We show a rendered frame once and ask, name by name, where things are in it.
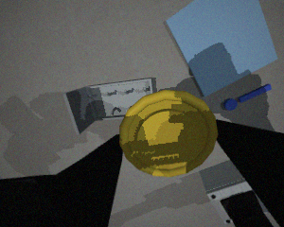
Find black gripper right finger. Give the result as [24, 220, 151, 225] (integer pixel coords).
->
[216, 119, 284, 227]

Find yellow round plate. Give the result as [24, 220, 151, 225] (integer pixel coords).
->
[119, 90, 218, 177]

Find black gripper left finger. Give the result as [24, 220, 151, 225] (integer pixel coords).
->
[0, 134, 123, 227]

